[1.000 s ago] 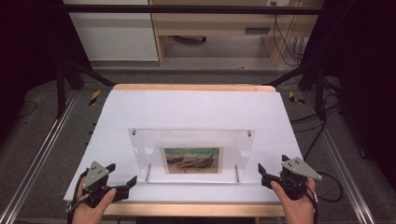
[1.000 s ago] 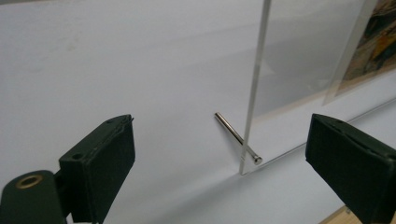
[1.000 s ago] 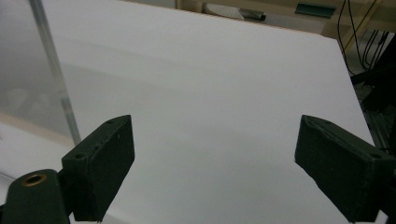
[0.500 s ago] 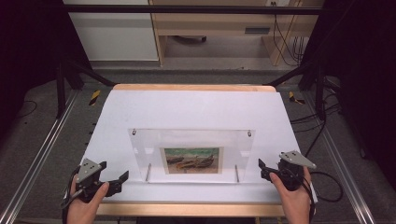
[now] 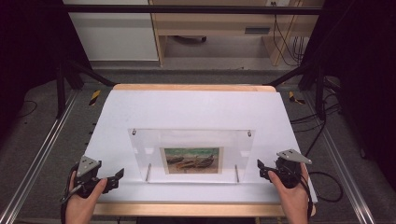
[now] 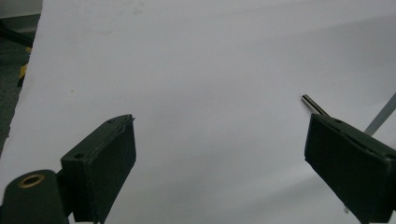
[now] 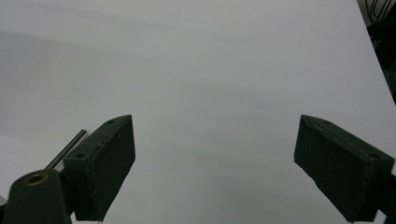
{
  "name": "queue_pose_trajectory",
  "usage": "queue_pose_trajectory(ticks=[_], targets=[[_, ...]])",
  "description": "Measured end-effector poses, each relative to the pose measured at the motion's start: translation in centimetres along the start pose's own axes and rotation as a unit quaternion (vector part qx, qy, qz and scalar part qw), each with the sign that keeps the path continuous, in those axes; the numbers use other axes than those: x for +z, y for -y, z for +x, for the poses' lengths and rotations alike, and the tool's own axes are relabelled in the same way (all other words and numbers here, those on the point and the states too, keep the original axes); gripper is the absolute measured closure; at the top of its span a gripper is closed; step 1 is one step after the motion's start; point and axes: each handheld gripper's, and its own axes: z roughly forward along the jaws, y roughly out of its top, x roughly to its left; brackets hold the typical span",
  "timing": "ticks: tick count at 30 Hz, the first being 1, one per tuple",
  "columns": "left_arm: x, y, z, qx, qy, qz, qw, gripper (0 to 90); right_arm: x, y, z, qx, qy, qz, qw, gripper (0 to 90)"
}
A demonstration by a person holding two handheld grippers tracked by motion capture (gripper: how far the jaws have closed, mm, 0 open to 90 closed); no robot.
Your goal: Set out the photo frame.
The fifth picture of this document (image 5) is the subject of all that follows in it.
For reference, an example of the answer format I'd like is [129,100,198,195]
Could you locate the black metal stand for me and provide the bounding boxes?
[55,60,117,119]
[263,60,329,121]

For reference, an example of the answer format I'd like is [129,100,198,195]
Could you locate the person's right hand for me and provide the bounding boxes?
[267,164,312,224]

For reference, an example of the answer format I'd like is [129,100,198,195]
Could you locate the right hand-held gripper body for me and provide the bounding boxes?
[273,148,313,189]

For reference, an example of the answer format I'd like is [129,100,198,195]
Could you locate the clear acrylic photo frame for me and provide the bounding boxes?
[127,127,256,185]

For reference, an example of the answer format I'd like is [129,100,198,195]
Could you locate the white cabinet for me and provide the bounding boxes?
[63,0,160,62]

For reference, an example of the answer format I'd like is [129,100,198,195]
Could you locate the yellow clamp right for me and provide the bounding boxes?
[288,91,306,105]

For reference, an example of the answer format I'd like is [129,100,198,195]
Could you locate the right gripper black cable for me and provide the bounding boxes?
[297,172,315,222]

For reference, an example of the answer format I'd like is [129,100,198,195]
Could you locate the wooden desk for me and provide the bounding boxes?
[148,0,325,67]

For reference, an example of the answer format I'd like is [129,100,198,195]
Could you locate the light wooden table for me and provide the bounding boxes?
[92,83,318,218]

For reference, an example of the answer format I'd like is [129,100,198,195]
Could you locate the white table mat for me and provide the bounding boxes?
[83,89,318,204]

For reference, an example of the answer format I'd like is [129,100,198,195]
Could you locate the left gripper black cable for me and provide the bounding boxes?
[59,199,69,224]

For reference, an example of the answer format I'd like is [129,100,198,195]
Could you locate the thin black floor cable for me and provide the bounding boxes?
[16,99,38,119]

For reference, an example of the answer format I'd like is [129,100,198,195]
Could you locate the black horizontal bar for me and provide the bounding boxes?
[61,4,323,15]

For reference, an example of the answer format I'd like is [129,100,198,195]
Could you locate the hanging black cables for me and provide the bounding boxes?
[270,1,306,67]

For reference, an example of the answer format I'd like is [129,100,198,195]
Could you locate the dark curtain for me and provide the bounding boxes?
[306,0,396,192]
[0,0,93,144]

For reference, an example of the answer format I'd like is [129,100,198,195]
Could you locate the yellow clamp left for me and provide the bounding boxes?
[89,90,102,106]

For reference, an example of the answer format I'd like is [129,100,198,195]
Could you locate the yellow clamp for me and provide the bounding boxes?
[288,91,306,105]
[89,90,102,106]

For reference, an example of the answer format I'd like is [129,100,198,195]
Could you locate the aluminium floor rail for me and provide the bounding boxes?
[303,91,377,224]
[0,90,79,224]

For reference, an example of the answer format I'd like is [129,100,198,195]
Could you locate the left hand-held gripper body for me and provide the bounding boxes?
[60,155,110,204]

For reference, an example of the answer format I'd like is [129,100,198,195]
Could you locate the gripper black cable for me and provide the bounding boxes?
[297,172,315,222]
[59,199,69,224]

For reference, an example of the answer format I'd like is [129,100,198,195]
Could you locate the person's left hand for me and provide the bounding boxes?
[64,169,108,224]

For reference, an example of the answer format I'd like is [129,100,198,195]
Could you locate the grey desk label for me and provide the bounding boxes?
[244,27,272,35]

